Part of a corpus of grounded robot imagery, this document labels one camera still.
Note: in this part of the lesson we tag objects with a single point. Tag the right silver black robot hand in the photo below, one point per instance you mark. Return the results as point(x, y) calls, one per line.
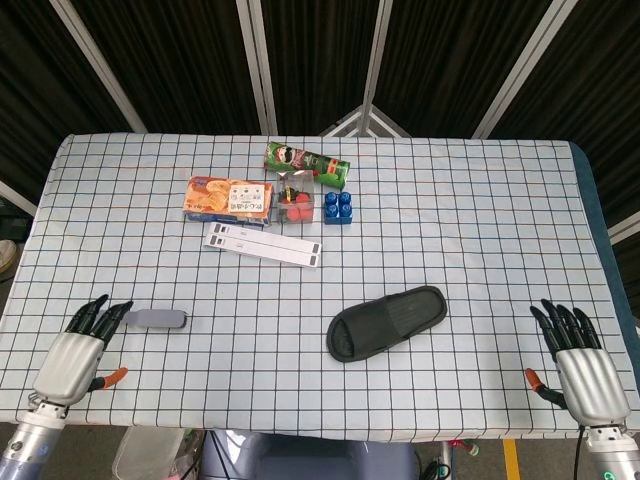
point(590, 380)

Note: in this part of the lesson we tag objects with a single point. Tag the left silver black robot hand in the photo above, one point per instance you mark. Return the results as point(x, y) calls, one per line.
point(70, 360)

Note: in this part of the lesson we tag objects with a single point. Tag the grey oblong object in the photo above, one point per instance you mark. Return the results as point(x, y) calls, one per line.
point(155, 318)

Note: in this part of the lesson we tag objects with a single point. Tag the black slipper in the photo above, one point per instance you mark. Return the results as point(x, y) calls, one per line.
point(390, 320)

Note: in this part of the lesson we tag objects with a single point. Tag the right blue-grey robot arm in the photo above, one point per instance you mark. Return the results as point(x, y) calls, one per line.
point(612, 455)

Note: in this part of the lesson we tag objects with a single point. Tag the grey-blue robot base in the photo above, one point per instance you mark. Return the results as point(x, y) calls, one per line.
point(300, 455)

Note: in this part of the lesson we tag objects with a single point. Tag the clear plastic container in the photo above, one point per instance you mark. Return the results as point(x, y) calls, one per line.
point(145, 450)

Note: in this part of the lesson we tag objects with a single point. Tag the white checked tablecloth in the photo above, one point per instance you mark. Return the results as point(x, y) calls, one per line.
point(450, 225)

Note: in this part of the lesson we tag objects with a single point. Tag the white flat long strip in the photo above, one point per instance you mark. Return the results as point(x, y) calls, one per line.
point(260, 253)
point(270, 240)

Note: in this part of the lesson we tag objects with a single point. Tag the orange cracker box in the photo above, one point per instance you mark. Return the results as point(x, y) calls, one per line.
point(225, 200)

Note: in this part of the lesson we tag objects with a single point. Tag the clear box with red pieces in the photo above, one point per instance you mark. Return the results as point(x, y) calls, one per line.
point(297, 200)

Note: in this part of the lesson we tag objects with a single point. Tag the blue building block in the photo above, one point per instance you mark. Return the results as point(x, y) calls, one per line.
point(338, 209)

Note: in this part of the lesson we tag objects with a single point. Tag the green Pringles can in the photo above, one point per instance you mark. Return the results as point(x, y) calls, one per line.
point(310, 162)

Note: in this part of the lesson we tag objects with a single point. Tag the black folding screen white frame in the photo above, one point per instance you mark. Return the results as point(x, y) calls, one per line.
point(175, 60)

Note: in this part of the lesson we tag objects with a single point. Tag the white metal frame stand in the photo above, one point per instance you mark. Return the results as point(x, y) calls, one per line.
point(345, 121)

